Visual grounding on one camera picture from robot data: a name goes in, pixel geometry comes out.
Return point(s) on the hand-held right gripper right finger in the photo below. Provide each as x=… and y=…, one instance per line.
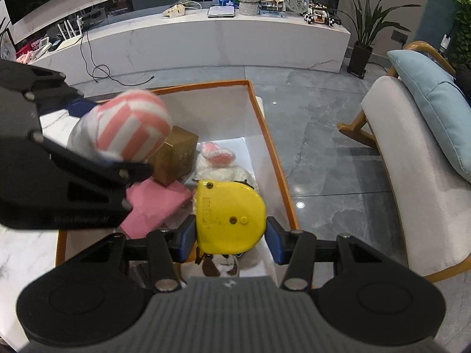
x=276, y=242

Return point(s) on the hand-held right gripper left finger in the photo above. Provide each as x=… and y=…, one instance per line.
x=186, y=241

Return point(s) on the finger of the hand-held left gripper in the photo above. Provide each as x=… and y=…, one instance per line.
x=121, y=172
x=79, y=107

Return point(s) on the pink wallet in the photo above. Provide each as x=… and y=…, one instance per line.
x=158, y=202

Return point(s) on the white plush pink striped hat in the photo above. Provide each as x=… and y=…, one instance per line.
x=132, y=125

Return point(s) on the yellow tape measure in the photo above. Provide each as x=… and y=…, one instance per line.
x=228, y=215

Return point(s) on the brown cardboard box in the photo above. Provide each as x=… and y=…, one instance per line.
x=176, y=154

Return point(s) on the white crochet bunny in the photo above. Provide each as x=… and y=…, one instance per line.
x=219, y=156

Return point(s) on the orange storage box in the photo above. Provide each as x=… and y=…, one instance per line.
x=228, y=117

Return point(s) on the white wifi router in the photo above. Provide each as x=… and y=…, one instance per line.
x=70, y=27

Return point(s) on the white power strip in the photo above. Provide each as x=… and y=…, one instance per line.
x=173, y=11

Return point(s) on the white marble tv cabinet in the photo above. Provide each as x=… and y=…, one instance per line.
x=206, y=44

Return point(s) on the wooden white armchair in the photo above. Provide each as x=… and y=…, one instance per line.
x=408, y=176

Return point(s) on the silver laptop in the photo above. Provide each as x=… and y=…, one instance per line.
x=220, y=11

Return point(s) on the light blue cushion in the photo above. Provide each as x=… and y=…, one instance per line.
x=434, y=106

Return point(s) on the black white checkered figurines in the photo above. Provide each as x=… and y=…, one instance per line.
x=318, y=16

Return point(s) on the green potted plant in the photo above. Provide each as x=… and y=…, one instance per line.
x=362, y=18

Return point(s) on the leafy green houseplant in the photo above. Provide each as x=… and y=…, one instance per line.
x=463, y=25

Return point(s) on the black wall socket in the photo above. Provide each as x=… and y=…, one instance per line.
x=400, y=36

